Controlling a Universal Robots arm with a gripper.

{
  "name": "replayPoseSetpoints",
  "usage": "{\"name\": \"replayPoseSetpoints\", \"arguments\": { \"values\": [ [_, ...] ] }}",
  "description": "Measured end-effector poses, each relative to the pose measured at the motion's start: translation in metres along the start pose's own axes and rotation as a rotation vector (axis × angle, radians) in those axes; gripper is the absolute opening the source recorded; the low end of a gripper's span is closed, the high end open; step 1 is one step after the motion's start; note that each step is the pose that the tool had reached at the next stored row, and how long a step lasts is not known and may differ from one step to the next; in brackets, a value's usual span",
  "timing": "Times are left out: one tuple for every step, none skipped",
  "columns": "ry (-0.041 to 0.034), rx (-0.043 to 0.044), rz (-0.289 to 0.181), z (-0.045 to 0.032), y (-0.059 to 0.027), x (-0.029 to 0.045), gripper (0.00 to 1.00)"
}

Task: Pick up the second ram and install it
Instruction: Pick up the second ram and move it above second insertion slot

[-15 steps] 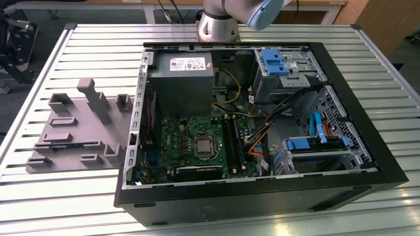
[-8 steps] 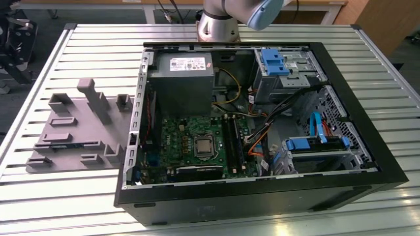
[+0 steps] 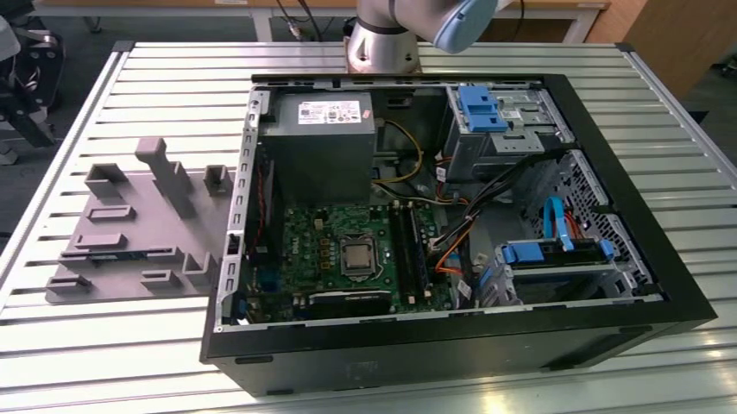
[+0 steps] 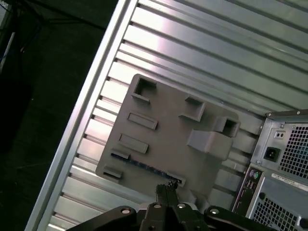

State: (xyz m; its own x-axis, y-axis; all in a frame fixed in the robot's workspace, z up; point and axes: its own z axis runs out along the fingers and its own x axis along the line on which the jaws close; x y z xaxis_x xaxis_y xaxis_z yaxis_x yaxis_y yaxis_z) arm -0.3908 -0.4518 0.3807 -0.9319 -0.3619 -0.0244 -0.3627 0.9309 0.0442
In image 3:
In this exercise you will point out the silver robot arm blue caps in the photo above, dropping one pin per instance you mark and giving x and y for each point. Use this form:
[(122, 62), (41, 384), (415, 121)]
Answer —
[(380, 39)]

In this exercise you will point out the black RAM slot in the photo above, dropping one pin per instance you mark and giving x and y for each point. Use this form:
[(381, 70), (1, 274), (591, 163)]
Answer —
[(404, 254)]

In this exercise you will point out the grey parts rack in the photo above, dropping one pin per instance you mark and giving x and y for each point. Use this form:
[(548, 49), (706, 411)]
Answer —
[(145, 233)]

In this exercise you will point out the grey power supply unit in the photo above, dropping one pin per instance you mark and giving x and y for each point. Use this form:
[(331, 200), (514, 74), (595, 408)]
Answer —
[(323, 151)]

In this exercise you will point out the green motherboard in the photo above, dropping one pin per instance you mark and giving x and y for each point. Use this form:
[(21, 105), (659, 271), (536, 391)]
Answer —
[(305, 267)]

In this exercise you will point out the silver CPU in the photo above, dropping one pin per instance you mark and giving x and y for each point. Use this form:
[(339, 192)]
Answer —
[(359, 257)]

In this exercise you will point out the CPU socket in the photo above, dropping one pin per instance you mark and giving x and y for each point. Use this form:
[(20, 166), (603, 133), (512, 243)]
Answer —
[(360, 274)]

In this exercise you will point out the black graphics card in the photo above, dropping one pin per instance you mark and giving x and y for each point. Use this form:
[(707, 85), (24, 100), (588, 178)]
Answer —
[(347, 302)]

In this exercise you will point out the blue drive latch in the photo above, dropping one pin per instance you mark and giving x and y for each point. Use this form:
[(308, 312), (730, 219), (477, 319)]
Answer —
[(481, 112)]

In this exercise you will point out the grey metal drive cage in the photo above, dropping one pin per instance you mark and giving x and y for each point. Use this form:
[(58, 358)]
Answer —
[(519, 142)]

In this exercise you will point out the wooden desk white legs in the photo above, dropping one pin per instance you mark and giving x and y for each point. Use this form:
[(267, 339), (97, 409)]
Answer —
[(562, 30)]

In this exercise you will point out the hard disk in blue carrier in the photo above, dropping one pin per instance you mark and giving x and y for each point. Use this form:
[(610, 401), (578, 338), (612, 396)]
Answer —
[(524, 253)]

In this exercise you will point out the black PC case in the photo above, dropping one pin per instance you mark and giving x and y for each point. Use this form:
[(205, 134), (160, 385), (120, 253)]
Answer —
[(461, 353)]

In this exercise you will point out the wooden cabinet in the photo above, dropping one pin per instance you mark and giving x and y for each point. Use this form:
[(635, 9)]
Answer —
[(680, 43)]

